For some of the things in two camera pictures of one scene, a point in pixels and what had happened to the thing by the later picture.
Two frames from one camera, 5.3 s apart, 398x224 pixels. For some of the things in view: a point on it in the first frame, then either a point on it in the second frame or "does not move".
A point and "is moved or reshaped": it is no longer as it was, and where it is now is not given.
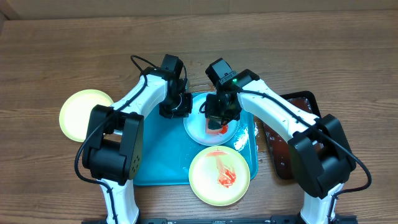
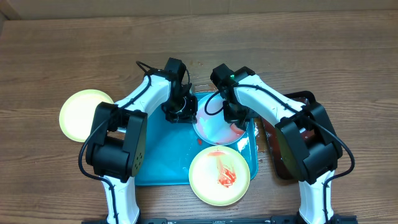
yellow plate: [219, 175] does not move
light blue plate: [195, 125] is moved or reshaped
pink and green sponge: [214, 126] -> [237, 130]
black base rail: [271, 219] does not move
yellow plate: [76, 112] does not move
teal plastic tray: [167, 150] does not move
